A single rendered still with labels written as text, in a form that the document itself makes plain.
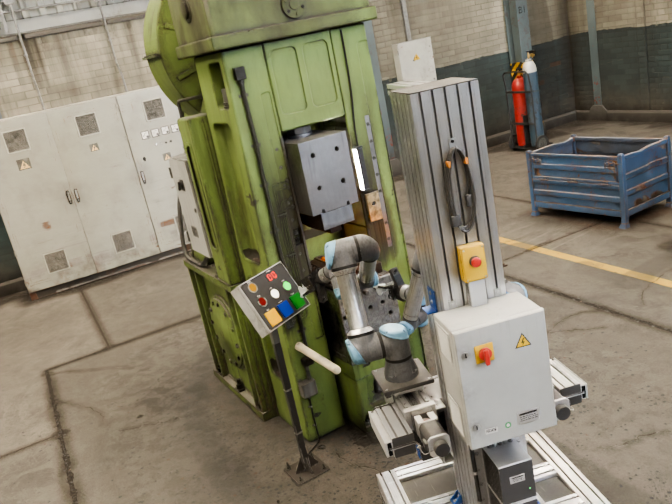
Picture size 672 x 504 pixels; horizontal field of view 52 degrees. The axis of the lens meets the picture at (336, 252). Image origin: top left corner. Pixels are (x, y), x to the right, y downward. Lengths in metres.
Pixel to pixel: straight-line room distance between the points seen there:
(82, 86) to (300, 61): 5.79
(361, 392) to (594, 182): 3.87
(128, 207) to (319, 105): 5.27
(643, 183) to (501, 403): 4.91
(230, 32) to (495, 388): 2.16
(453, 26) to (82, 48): 5.55
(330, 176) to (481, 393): 1.68
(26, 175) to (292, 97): 5.32
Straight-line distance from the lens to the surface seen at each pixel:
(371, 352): 2.92
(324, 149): 3.72
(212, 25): 3.61
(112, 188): 8.77
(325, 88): 3.90
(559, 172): 7.42
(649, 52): 11.96
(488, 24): 11.87
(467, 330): 2.41
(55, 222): 8.75
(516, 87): 11.01
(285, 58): 3.79
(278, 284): 3.56
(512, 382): 2.56
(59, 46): 9.34
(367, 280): 3.23
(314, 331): 4.04
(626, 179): 7.03
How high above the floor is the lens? 2.26
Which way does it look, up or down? 17 degrees down
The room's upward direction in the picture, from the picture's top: 12 degrees counter-clockwise
